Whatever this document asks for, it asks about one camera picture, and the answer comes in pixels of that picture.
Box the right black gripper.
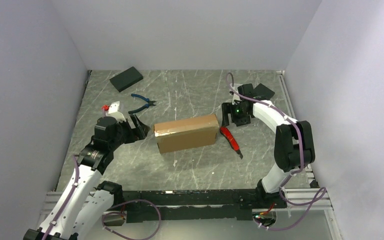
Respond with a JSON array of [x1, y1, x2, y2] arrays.
[[221, 101, 250, 128]]

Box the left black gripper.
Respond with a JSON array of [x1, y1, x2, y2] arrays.
[[109, 113, 150, 150]]

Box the red black utility knife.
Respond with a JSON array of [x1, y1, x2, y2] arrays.
[[219, 126, 244, 159]]

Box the brown cardboard express box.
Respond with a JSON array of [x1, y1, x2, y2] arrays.
[[153, 114, 220, 154]]

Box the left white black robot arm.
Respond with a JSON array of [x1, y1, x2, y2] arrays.
[[23, 114, 151, 240]]

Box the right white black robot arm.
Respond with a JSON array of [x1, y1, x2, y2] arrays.
[[220, 83, 315, 208]]

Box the right black foam block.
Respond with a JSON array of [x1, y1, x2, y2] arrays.
[[253, 83, 275, 101]]

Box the black foam block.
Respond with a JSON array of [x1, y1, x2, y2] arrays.
[[253, 83, 275, 101], [109, 66, 144, 93]]

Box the left black foam block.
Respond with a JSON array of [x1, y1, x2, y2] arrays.
[[109, 66, 144, 93]]

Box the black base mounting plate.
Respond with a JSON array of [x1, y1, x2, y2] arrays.
[[109, 188, 287, 223]]

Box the blue handled pliers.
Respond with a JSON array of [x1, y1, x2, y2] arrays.
[[127, 93, 157, 116]]

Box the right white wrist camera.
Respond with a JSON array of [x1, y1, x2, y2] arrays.
[[229, 87, 241, 105]]

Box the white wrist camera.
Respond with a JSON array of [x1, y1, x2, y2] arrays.
[[229, 87, 241, 105], [101, 101, 126, 122]]

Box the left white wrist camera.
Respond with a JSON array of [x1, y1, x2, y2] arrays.
[[101, 101, 126, 122]]

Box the aluminium frame rail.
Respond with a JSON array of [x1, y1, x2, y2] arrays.
[[32, 70, 335, 240]]

